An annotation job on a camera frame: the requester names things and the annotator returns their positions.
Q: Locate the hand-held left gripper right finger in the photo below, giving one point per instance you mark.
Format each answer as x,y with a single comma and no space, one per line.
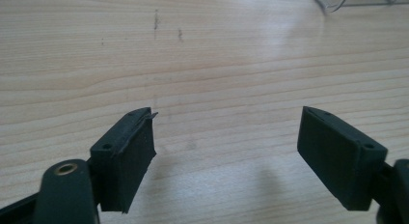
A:
337,166

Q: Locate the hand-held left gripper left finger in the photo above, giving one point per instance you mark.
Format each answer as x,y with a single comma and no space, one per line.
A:
123,166

